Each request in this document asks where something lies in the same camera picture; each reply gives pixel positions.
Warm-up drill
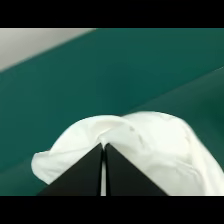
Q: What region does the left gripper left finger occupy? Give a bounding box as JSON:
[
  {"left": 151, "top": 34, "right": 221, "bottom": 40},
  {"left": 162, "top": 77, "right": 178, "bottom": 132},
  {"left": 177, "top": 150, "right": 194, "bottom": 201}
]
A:
[{"left": 37, "top": 143, "right": 104, "bottom": 197}]

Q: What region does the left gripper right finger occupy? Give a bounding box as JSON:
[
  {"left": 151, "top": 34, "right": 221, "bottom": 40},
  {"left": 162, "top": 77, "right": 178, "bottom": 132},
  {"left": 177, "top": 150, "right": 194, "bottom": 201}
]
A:
[{"left": 105, "top": 143, "right": 169, "bottom": 197}]

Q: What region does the white shirt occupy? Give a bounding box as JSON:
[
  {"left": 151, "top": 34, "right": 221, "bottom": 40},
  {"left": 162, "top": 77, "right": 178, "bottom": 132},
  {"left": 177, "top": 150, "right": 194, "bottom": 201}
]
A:
[{"left": 31, "top": 111, "right": 224, "bottom": 197}]

